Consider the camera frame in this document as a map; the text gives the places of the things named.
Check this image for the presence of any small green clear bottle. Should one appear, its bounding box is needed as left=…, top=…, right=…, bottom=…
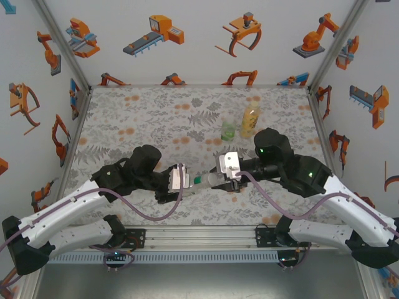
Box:
left=220, top=119, right=237, bottom=141

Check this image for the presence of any grey metal panel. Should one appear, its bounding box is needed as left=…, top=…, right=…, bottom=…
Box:
left=31, top=249, right=380, bottom=299

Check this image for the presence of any slotted grey cable duct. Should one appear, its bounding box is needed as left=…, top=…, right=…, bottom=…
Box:
left=51, top=250, right=280, bottom=265

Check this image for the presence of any yellow juice bottle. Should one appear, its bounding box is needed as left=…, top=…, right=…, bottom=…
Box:
left=239, top=102, right=262, bottom=140

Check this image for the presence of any floral patterned table mat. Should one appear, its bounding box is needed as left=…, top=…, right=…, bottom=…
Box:
left=55, top=86, right=344, bottom=227

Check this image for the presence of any aluminium frame post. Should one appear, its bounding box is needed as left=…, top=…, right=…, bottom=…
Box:
left=31, top=0, right=94, bottom=93
left=307, top=0, right=373, bottom=93

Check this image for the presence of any aluminium side rail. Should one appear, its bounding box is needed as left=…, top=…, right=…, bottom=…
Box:
left=32, top=87, right=94, bottom=228
left=307, top=87, right=358, bottom=227

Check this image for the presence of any tall clear plastic bottle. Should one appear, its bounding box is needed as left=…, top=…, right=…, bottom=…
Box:
left=192, top=173, right=227, bottom=191

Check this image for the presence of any wide aluminium base rail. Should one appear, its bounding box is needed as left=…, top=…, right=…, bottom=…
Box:
left=29, top=225, right=367, bottom=252

